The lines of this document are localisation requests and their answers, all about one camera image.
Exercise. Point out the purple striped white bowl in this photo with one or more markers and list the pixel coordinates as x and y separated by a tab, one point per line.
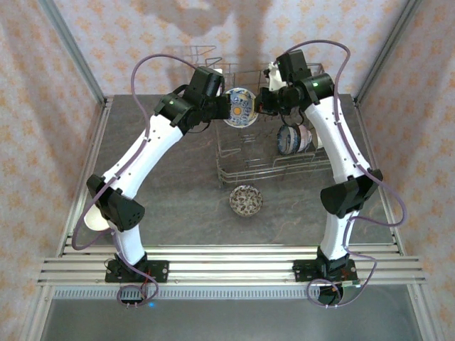
305	136

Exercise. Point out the blue scroll yellow bowl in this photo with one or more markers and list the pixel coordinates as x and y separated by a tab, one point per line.
241	113

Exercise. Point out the blue patterned bowl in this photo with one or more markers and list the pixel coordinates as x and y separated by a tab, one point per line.
286	140

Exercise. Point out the white ribbed bowl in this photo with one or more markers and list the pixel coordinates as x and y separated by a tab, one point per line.
318	141

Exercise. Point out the dark floral pattern bowl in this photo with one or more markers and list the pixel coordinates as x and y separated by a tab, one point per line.
246	200

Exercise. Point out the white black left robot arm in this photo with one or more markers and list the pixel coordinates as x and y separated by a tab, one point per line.
142	152

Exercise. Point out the aluminium crossbeam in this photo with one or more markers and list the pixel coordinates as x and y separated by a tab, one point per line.
231	270

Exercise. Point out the grey metal sheet panel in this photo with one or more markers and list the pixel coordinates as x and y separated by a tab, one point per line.
231	323

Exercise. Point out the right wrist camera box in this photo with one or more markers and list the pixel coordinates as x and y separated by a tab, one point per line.
274	78

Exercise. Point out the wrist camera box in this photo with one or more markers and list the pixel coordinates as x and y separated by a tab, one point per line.
219	71
274	78

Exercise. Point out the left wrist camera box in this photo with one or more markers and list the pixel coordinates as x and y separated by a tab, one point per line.
219	71

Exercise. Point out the aluminium side rail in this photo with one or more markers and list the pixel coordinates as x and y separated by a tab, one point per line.
96	142
368	142

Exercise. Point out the aluminium frame post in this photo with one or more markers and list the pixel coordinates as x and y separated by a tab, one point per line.
75	53
385	53
35	316
424	316

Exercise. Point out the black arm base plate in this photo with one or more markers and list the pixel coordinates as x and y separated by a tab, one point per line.
305	271
160	271

